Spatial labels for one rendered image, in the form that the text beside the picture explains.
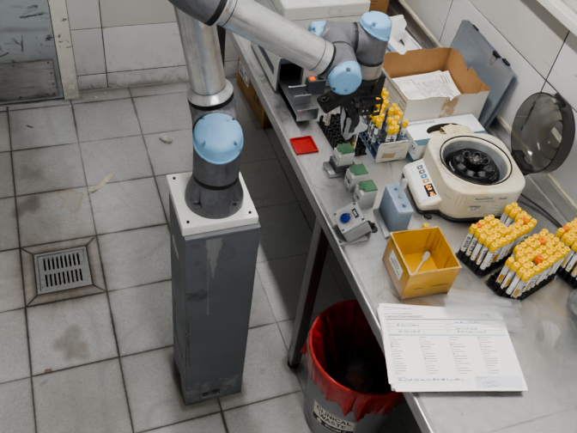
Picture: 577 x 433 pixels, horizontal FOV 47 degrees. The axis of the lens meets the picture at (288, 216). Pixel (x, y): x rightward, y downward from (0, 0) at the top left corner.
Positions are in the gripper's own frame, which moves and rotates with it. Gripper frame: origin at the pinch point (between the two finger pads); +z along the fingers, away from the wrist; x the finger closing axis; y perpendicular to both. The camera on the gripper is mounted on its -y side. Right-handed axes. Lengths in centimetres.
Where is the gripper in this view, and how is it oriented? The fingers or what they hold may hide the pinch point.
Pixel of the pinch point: (343, 136)
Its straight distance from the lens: 179.5
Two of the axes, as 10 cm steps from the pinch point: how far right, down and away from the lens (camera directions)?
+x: -3.2, -7.1, 6.2
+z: -1.1, 6.8, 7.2
